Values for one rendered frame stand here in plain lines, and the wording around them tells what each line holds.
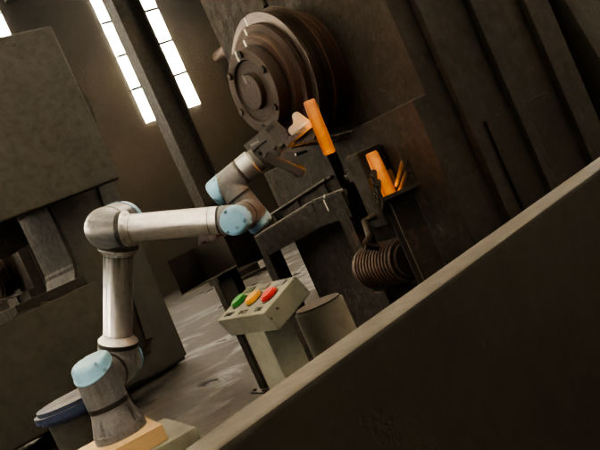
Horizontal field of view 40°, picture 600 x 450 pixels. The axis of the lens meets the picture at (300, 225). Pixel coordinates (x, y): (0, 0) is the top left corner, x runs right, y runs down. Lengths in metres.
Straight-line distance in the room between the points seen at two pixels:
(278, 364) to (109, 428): 0.74
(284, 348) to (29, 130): 3.60
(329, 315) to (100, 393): 0.77
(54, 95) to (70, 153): 0.37
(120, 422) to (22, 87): 3.21
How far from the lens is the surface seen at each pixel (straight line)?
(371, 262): 2.37
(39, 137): 5.19
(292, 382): 0.27
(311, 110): 2.21
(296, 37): 2.58
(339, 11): 2.63
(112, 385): 2.37
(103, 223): 2.25
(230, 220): 2.11
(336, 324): 1.87
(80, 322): 4.81
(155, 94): 9.68
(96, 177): 5.24
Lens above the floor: 0.80
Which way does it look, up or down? 3 degrees down
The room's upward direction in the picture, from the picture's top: 24 degrees counter-clockwise
